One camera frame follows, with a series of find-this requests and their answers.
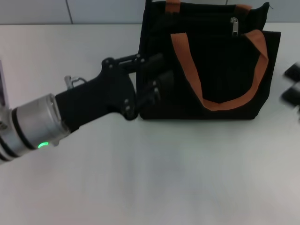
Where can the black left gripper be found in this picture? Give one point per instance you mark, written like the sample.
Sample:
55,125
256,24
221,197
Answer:
105,96

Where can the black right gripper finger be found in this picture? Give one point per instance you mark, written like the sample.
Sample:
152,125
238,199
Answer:
294,71
291,93

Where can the silver metal zipper pull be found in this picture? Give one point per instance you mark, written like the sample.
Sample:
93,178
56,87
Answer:
234,27

